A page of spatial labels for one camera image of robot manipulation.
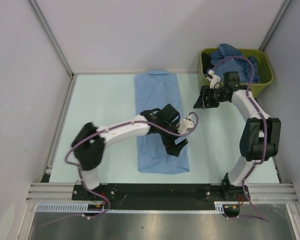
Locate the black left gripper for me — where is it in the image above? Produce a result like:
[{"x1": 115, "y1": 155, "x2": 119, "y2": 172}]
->
[{"x1": 158, "y1": 119, "x2": 187, "y2": 156}]

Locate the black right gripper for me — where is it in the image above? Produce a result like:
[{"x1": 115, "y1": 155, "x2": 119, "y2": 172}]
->
[{"x1": 193, "y1": 85, "x2": 229, "y2": 109}]

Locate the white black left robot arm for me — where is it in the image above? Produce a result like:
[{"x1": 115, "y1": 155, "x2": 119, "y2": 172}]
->
[{"x1": 70, "y1": 104, "x2": 196, "y2": 200}]

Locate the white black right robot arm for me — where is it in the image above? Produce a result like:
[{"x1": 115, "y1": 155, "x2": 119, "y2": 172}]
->
[{"x1": 193, "y1": 70, "x2": 282, "y2": 201}]

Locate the green plastic bin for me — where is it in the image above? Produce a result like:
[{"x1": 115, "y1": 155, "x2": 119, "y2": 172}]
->
[{"x1": 198, "y1": 47, "x2": 274, "y2": 98}]

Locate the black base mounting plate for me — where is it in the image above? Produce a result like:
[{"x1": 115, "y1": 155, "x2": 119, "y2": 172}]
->
[{"x1": 71, "y1": 182, "x2": 251, "y2": 218}]

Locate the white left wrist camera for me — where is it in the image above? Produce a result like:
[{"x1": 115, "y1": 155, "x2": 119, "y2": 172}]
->
[{"x1": 177, "y1": 114, "x2": 195, "y2": 135}]

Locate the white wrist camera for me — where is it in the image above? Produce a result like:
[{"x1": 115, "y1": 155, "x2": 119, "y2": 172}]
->
[
  {"x1": 177, "y1": 114, "x2": 195, "y2": 135},
  {"x1": 206, "y1": 70, "x2": 221, "y2": 89}
]

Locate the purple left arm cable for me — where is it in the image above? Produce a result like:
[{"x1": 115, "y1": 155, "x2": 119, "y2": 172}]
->
[{"x1": 37, "y1": 112, "x2": 200, "y2": 227}]

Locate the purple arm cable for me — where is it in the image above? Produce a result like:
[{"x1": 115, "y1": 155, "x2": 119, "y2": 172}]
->
[
  {"x1": 207, "y1": 56, "x2": 270, "y2": 223},
  {"x1": 37, "y1": 112, "x2": 200, "y2": 227}
]

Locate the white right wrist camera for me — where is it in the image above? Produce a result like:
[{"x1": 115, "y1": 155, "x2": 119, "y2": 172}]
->
[{"x1": 206, "y1": 70, "x2": 221, "y2": 89}]

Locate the aluminium front rail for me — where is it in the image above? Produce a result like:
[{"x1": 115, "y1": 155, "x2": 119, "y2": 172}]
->
[{"x1": 26, "y1": 182, "x2": 299, "y2": 204}]

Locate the white slotted cable duct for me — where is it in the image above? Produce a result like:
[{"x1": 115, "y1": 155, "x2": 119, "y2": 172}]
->
[{"x1": 36, "y1": 202, "x2": 225, "y2": 214}]

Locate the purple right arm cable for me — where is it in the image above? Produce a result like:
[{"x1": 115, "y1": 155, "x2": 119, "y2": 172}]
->
[{"x1": 207, "y1": 56, "x2": 270, "y2": 223}]

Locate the aluminium frame post right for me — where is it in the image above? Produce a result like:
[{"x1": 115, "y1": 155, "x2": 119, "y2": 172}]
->
[{"x1": 258, "y1": 0, "x2": 293, "y2": 52}]

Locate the aluminium frame post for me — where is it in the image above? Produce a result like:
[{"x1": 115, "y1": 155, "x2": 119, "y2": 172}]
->
[
  {"x1": 27, "y1": 0, "x2": 74, "y2": 79},
  {"x1": 258, "y1": 0, "x2": 293, "y2": 52}
]

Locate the aluminium frame post left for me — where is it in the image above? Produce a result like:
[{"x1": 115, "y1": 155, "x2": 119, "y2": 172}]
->
[{"x1": 27, "y1": 0, "x2": 74, "y2": 79}]

